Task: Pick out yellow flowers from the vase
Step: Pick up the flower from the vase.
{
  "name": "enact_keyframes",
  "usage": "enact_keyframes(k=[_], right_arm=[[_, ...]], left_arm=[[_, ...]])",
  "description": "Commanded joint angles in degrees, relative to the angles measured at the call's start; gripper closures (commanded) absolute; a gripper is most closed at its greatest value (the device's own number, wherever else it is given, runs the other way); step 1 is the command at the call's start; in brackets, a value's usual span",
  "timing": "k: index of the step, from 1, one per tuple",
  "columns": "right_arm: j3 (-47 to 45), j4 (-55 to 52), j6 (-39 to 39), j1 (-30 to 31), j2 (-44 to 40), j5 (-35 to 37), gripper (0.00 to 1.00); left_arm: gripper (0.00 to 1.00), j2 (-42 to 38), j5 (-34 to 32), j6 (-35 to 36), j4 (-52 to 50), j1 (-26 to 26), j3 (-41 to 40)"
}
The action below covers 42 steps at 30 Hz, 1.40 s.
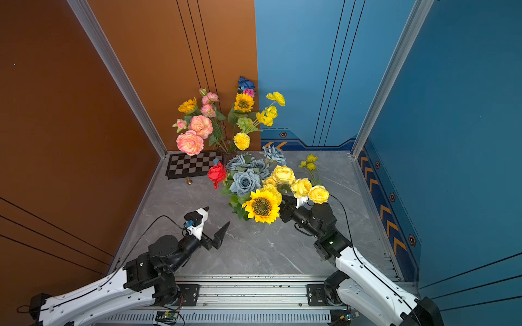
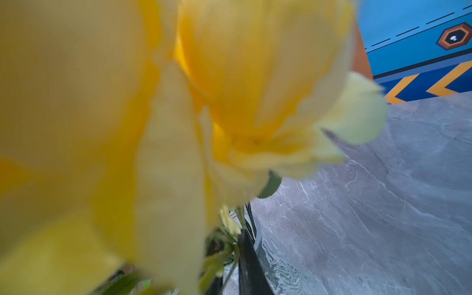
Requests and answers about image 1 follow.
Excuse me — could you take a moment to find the grey blue roses bunch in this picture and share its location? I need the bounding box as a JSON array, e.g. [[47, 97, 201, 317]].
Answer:
[[224, 145, 286, 196]]

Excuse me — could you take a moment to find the yellow rose spray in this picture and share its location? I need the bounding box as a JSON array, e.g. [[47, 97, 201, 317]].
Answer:
[[262, 166, 330, 204]]

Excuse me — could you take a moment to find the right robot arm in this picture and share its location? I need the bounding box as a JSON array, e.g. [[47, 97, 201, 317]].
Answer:
[[279, 195, 444, 325]]

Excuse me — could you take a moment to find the clear glass vase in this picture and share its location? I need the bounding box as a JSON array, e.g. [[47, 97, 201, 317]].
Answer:
[[246, 219, 266, 234]]

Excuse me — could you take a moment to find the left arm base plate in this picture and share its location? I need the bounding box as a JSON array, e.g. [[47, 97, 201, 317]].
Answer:
[[153, 284, 201, 308]]

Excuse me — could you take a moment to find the yellow poppy spray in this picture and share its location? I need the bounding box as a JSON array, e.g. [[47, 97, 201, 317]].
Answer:
[[299, 154, 322, 186]]

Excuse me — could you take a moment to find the right circuit board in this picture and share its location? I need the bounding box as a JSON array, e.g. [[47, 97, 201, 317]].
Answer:
[[328, 311, 360, 326]]

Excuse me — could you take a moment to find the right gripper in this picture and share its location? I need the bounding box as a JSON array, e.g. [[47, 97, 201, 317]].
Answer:
[[272, 193, 324, 241]]

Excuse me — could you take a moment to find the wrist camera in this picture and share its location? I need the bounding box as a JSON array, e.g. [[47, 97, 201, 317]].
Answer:
[[296, 196, 309, 209], [184, 206, 209, 240]]

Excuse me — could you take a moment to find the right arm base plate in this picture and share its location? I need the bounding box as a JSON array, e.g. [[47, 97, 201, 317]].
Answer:
[[306, 284, 345, 307]]

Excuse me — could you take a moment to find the circuit board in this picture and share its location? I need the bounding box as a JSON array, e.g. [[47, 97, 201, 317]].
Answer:
[[328, 311, 360, 326], [154, 310, 182, 325]]

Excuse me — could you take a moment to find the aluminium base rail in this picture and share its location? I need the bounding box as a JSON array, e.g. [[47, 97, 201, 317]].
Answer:
[[97, 274, 417, 326]]

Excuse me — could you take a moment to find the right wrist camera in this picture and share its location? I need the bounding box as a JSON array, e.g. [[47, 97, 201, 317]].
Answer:
[[296, 196, 309, 209]]

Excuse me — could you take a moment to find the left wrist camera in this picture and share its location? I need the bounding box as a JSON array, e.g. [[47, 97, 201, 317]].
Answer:
[[184, 206, 209, 240]]

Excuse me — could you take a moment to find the checkered chessboard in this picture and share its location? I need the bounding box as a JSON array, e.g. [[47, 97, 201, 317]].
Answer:
[[165, 151, 223, 180]]

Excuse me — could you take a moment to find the red rose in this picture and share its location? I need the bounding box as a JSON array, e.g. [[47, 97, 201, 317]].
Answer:
[[207, 161, 227, 190]]

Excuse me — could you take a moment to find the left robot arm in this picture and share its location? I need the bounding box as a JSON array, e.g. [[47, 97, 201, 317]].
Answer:
[[28, 224, 229, 325]]

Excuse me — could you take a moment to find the left circuit board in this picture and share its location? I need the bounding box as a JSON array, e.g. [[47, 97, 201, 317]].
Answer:
[[154, 310, 182, 325]]

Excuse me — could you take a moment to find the background bouquet in dark vase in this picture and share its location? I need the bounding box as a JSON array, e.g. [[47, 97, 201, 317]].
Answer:
[[173, 77, 285, 156]]

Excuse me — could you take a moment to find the large yellow sunflower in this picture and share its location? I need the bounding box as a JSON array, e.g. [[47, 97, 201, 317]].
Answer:
[[242, 185, 282, 224]]

